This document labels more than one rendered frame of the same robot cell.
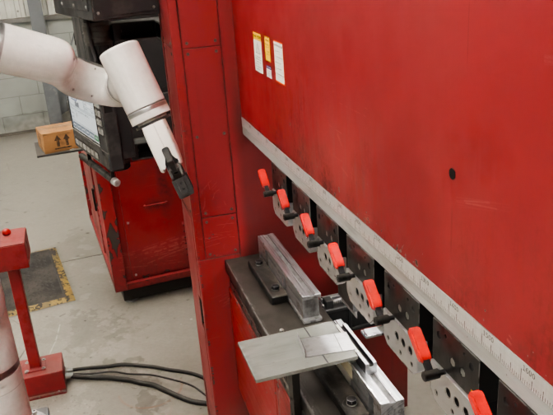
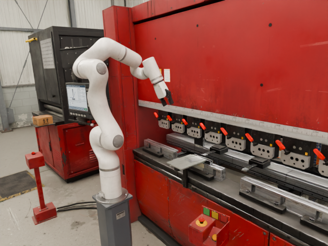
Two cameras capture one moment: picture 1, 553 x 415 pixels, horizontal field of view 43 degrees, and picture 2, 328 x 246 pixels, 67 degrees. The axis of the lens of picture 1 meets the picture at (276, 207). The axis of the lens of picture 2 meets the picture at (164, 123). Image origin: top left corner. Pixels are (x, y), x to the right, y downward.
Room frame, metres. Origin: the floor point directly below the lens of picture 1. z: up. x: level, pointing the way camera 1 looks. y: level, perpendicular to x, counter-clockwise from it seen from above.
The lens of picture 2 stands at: (-0.12, 0.81, 1.76)
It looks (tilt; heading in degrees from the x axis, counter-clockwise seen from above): 14 degrees down; 338
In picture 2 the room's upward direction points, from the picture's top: 2 degrees counter-clockwise
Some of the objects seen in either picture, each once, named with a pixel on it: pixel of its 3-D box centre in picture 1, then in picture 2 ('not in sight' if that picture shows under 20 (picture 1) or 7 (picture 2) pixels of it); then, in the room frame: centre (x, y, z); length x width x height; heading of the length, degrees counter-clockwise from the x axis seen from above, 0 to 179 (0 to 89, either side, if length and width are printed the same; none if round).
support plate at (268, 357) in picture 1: (295, 350); (186, 161); (1.52, -0.02, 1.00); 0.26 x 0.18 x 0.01; 106
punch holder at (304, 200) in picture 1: (314, 215); (180, 122); (1.78, -0.10, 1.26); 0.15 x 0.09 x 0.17; 16
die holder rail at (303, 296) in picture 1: (287, 274); (160, 149); (2.09, -0.02, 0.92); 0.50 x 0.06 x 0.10; 16
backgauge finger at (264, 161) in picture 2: not in sight; (254, 164); (1.22, -0.43, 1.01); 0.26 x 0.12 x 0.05; 106
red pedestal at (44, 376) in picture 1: (23, 313); (39, 186); (2.89, 1.21, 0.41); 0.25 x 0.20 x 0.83; 106
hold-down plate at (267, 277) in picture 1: (267, 280); (152, 152); (2.12, 0.05, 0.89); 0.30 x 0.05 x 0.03; 16
